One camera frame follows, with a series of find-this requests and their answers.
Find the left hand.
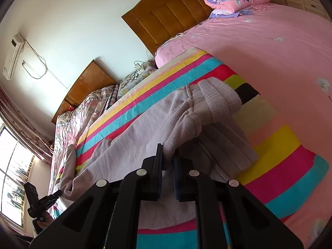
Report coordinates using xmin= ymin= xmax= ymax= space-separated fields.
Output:
xmin=32 ymin=211 xmax=54 ymax=234

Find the barred window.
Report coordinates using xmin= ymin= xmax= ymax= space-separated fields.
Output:
xmin=0 ymin=124 xmax=34 ymax=228

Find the rainbow striped blanket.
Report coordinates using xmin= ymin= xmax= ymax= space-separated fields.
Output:
xmin=75 ymin=48 xmax=331 ymax=248

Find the pink floral crumpled duvet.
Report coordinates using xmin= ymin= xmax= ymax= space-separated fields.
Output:
xmin=48 ymin=84 xmax=119 ymax=193

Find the floral window curtain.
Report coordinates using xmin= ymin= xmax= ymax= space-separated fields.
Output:
xmin=0 ymin=88 xmax=53 ymax=166

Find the wooden headboard far bed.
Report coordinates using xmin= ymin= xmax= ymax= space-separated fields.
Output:
xmin=51 ymin=60 xmax=116 ymax=124

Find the wooden headboard bed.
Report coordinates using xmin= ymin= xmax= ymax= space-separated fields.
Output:
xmin=51 ymin=60 xmax=116 ymax=124
xmin=122 ymin=0 xmax=212 ymax=55

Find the nightstand with floral cloth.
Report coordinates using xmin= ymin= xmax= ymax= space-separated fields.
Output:
xmin=117 ymin=59 xmax=157 ymax=100

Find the pink bed sheet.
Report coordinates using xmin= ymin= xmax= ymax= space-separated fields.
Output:
xmin=154 ymin=3 xmax=332 ymax=247

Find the wooden headboard near bed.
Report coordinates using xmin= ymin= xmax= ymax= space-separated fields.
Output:
xmin=122 ymin=0 xmax=212 ymax=55

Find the white wall air conditioner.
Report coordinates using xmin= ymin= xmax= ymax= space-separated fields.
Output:
xmin=3 ymin=33 xmax=25 ymax=80

